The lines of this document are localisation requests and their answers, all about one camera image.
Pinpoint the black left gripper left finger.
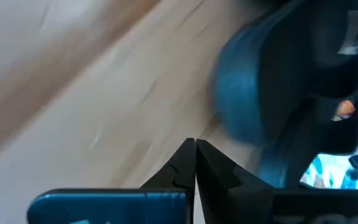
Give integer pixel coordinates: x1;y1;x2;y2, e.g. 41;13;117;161
26;138;198;224

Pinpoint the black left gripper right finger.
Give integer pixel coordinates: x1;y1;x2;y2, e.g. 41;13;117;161
196;138;358;224

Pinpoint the black rubber slide sandal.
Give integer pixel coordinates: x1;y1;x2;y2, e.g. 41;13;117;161
211;0;358;190

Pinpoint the colourful patterned rug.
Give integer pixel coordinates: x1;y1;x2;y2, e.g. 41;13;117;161
300;27;358;190

